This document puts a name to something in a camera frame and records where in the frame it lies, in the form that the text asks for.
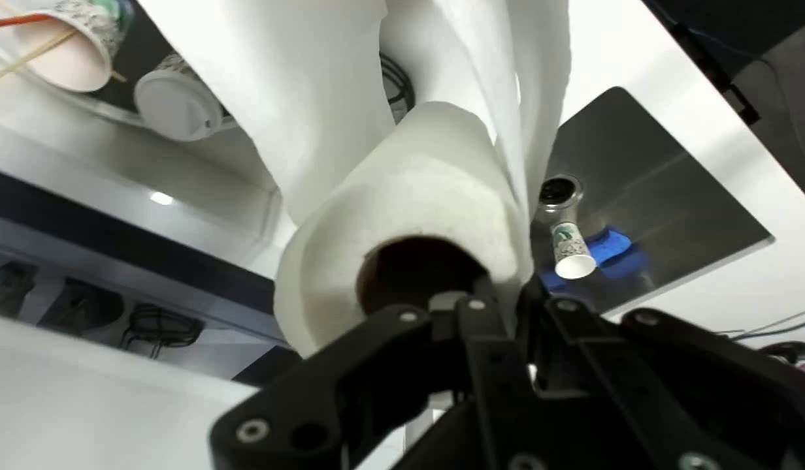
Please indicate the round sink drain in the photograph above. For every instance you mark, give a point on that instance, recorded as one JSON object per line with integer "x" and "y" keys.
{"x": 558, "y": 195}

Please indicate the blue sponge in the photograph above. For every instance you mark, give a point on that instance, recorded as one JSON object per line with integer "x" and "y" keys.
{"x": 608, "y": 258}

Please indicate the white round plastic lid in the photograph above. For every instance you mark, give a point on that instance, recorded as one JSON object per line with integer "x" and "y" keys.
{"x": 182, "y": 103}

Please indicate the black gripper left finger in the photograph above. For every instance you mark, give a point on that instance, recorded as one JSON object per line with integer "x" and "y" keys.
{"x": 392, "y": 393}

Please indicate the paper cup holding sticks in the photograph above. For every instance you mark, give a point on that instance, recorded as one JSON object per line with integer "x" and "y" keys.
{"x": 78, "y": 43}

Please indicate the patterned paper cup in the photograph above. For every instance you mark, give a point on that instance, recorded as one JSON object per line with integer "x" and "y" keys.
{"x": 572, "y": 251}

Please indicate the stainless steel sink basin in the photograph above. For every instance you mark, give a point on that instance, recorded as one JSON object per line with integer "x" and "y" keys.
{"x": 665, "y": 199}

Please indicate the pale thin stick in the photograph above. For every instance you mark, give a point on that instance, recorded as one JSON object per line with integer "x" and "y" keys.
{"x": 26, "y": 59}

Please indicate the round black white-rimmed tray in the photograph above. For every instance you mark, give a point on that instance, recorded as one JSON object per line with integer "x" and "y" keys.
{"x": 158, "y": 60}

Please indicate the white paper towel roll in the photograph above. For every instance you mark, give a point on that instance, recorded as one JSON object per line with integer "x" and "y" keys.
{"x": 419, "y": 157}

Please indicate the red-tipped stick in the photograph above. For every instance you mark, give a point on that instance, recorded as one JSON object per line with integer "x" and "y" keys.
{"x": 14, "y": 21}

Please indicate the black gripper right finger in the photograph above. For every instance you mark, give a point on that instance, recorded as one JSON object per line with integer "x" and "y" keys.
{"x": 672, "y": 383}

